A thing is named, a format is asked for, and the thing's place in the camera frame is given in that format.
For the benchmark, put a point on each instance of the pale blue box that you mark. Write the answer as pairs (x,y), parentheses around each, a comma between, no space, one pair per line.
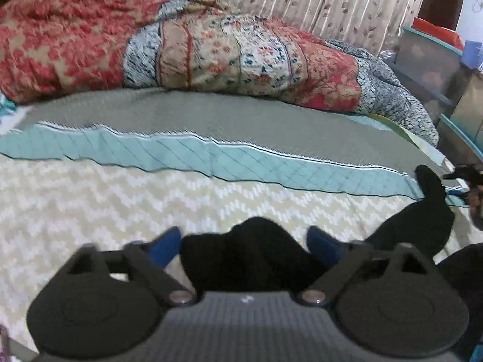
(473,54)

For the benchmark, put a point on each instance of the white teal printed cloth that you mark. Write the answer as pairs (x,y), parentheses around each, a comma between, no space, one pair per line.
(9,113)

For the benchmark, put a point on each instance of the grey blanket with teal border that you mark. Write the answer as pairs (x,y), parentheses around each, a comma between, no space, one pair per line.
(211,120)

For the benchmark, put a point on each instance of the cream zigzag bed sheet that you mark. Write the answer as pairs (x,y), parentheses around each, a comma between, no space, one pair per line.
(94,203)

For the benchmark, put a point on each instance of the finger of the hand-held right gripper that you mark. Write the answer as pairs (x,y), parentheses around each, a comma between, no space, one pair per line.
(466,175)

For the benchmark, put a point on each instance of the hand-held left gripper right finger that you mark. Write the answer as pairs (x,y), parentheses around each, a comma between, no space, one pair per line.
(323,248)

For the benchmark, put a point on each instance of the clear storage box, teal lid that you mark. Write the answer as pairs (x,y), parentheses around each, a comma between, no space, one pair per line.
(466,120)
(430,64)

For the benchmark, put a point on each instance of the red floral blanket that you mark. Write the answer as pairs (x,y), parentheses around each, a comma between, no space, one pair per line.
(64,45)

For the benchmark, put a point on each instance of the floral patchwork quilt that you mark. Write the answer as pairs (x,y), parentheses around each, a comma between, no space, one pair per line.
(264,64)

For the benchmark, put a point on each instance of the red item on storage box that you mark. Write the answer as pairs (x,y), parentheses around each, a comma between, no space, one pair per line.
(439,30)

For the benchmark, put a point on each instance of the dark cloth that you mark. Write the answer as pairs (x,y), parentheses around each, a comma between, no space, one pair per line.
(466,282)

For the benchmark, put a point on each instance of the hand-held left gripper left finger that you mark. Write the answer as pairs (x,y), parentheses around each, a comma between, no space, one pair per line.
(165,248)

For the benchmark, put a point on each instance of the black pants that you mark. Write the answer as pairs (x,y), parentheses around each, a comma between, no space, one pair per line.
(249,256)

